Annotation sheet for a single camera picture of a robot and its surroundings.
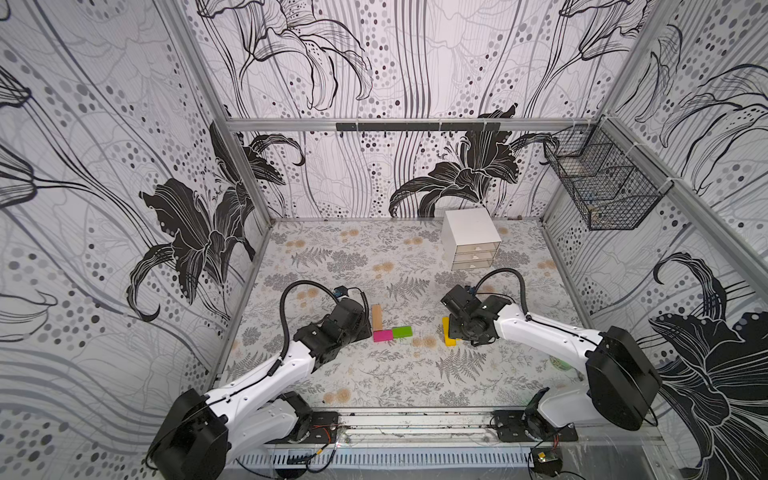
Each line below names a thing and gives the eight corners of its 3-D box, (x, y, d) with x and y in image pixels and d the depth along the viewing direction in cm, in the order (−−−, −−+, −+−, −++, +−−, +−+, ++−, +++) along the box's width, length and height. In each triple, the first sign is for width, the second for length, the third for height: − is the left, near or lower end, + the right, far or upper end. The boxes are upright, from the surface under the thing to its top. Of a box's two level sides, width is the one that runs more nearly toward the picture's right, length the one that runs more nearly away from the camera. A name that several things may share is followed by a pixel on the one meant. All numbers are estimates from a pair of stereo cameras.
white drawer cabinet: (445, 271, 105) (451, 246, 94) (438, 216, 123) (442, 189, 112) (491, 271, 105) (502, 245, 94) (476, 215, 123) (484, 188, 112)
